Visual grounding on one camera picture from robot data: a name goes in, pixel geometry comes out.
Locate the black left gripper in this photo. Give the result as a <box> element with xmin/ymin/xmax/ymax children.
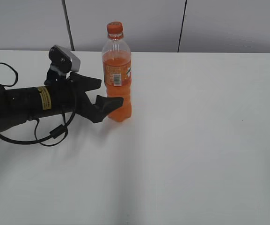
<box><xmin>44</xmin><ymin>71</ymin><xmax>124</xmax><ymax>123</ymax></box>

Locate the orange soda plastic bottle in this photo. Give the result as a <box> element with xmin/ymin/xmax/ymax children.
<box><xmin>102</xmin><ymin>31</ymin><xmax>132</xmax><ymax>122</ymax></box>

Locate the orange bottle cap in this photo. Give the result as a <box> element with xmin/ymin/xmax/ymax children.
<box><xmin>106</xmin><ymin>21</ymin><xmax>124</xmax><ymax>35</ymax></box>

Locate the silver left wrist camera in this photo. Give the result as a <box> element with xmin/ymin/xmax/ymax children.
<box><xmin>49</xmin><ymin>45</ymin><xmax>80</xmax><ymax>73</ymax></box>

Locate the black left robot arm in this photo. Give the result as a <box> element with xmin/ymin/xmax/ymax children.
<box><xmin>0</xmin><ymin>72</ymin><xmax>124</xmax><ymax>132</ymax></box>

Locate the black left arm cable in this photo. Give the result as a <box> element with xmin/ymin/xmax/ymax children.
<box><xmin>0</xmin><ymin>62</ymin><xmax>77</xmax><ymax>147</ymax></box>

